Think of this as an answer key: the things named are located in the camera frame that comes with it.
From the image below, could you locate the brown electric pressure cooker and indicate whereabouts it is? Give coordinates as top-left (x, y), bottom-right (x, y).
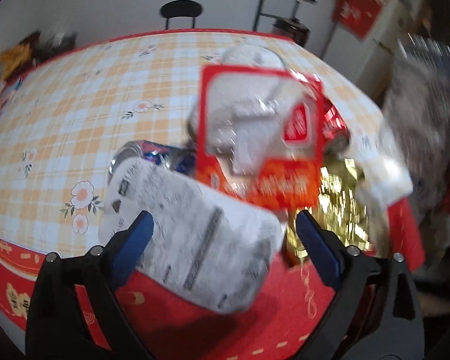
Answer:
top-left (272, 17), bottom-right (310, 47)

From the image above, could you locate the red clear-window snack bag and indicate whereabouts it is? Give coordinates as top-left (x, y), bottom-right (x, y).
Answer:
top-left (196, 65), bottom-right (324, 211)

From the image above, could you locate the white refrigerator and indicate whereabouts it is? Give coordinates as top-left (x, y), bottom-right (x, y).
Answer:
top-left (322, 0), bottom-right (424, 98)

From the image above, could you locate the snack pile at table end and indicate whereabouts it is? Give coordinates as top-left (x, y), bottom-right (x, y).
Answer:
top-left (0, 30), bottom-right (78, 113)

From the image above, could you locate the black metal rack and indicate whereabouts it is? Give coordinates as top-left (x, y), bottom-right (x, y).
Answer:
top-left (252, 0), bottom-right (301, 33)

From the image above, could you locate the crushed blue drink can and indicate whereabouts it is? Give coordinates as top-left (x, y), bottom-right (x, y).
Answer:
top-left (108, 140), bottom-right (197, 182)

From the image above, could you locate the white printed paper packet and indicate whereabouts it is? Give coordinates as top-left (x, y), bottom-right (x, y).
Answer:
top-left (98, 158), bottom-right (284, 314)

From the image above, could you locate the white crumpled tissue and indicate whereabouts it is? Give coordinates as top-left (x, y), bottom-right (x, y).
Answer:
top-left (353, 124), bottom-right (414, 211)

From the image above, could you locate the gold foil wrapper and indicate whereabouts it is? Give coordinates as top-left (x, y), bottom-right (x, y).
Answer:
top-left (307, 157), bottom-right (371, 251)

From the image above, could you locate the red hanging calendar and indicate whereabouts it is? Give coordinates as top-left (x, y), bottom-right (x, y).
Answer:
top-left (332, 0), bottom-right (385, 39)

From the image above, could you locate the crushed red drink can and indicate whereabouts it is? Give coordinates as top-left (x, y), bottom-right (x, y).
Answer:
top-left (322, 97), bottom-right (351, 155)

